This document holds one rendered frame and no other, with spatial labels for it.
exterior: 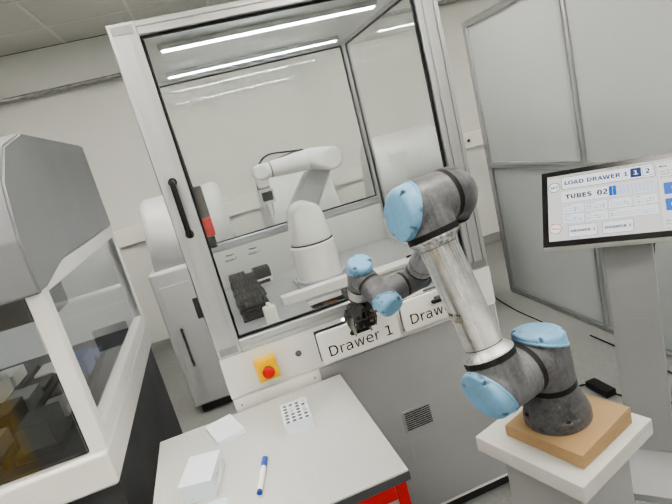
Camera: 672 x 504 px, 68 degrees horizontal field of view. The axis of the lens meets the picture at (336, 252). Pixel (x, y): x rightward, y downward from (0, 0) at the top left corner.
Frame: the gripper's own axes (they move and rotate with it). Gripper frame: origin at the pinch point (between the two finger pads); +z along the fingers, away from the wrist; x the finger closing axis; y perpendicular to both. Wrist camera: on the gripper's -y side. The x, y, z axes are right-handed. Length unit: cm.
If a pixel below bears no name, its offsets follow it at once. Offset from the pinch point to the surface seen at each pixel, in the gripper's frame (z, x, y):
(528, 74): 13, 171, -136
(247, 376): 7.1, -39.9, -0.8
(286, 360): 6.6, -26.0, -1.1
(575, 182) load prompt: -19, 94, -15
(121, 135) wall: 100, -85, -329
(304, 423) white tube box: -2.5, -28.1, 26.3
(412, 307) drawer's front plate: 2.9, 21.5, -1.6
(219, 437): 5, -53, 17
